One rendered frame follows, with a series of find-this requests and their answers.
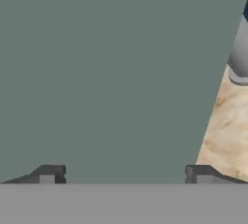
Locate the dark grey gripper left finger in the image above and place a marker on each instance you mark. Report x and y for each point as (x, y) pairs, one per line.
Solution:
(48, 171)

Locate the grey-green cabinet side panel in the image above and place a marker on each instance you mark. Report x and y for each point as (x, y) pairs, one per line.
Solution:
(106, 72)

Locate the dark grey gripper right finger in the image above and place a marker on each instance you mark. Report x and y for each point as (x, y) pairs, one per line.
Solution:
(200, 171)

